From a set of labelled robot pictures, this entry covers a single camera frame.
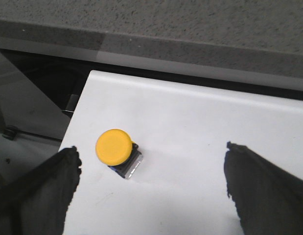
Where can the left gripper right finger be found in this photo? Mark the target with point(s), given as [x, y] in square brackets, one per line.
[268, 199]

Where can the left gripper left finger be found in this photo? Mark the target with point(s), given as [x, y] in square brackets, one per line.
[37, 202]

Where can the grey stone counter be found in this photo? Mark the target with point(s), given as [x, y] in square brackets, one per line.
[254, 35]

